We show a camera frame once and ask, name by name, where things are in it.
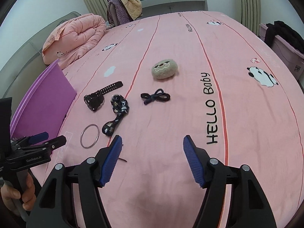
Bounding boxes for large silver bangle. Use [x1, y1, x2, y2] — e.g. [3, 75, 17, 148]
[79, 123, 100, 149]

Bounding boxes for black wrist watch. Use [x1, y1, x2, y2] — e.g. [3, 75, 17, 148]
[83, 81, 123, 112]

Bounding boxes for black patterned hair tie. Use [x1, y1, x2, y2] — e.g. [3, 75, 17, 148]
[101, 94, 130, 137]

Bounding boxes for black bow hair tie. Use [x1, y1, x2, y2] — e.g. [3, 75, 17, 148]
[140, 89, 171, 106]

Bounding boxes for beige plush round clip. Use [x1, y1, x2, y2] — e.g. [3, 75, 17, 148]
[151, 59, 178, 80]

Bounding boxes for left hand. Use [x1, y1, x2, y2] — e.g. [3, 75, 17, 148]
[1, 173, 37, 216]

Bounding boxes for purple plastic bin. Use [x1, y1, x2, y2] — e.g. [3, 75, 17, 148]
[10, 59, 76, 139]

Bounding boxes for grey headboard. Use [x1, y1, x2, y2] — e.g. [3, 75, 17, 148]
[0, 11, 80, 113]

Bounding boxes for pink bed sheet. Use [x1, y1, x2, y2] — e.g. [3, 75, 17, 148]
[32, 11, 303, 227]

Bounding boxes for folded pink quilt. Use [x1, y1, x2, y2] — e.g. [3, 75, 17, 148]
[42, 13, 107, 70]

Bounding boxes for pink storage box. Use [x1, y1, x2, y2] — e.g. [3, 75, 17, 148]
[260, 24, 303, 80]

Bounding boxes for chair with clothes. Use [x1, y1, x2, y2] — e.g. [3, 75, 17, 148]
[107, 0, 142, 26]

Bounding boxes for black clothes on box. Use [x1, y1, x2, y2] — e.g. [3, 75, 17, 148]
[264, 21, 304, 54]

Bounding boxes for beige curtain right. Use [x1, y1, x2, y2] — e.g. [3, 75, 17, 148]
[241, 0, 261, 36]

